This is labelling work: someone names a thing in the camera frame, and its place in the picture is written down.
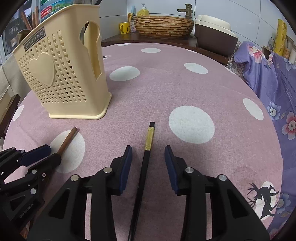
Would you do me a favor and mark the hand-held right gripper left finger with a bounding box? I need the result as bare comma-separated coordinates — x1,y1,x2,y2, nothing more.
27,145,133,241

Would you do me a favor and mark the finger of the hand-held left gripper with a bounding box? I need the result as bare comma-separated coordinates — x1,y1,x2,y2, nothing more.
0,144,52,183
0,153,62,197

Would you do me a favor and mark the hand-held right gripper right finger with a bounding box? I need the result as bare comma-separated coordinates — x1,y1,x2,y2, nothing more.
164,145,270,241

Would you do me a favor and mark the black chopstick gold band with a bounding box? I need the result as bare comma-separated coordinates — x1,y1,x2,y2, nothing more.
128,122,156,241

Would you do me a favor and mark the beige plastic utensil holder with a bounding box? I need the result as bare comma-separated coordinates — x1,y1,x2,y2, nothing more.
13,3,112,120

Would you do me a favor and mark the metal spoon wooden handle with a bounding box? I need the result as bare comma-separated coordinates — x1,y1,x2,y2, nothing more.
16,30,29,42

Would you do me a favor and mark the dark wooden chair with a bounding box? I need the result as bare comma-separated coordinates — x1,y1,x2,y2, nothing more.
0,94,21,142

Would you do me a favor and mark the beige cloth cover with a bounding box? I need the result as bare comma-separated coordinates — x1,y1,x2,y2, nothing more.
0,58,30,102

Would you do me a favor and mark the pink polka dot tablecloth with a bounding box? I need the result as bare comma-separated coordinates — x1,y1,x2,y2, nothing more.
2,42,284,241

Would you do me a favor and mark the dark wooden counter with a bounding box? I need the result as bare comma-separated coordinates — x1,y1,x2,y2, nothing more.
101,32,229,65

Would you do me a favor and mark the window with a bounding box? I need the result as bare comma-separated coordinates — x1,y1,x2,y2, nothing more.
0,9,23,61

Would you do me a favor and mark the purple floral cloth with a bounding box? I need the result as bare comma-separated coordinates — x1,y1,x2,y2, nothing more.
228,41,296,241

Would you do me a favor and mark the yellow mug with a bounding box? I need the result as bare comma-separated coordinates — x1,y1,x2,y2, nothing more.
119,22,131,35

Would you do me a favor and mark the brown white rice cooker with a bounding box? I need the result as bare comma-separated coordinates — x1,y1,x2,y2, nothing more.
194,14,238,57

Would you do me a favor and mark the striped wicker basin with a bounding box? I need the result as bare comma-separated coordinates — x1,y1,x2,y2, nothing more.
134,16,194,39

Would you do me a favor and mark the yellow soap dispenser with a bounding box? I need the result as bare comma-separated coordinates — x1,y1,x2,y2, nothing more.
137,3,149,16

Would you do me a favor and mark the bronze faucet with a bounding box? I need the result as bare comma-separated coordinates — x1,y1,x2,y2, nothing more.
177,3,193,19

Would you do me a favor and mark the yellow roll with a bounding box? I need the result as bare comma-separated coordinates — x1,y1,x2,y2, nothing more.
273,19,287,56

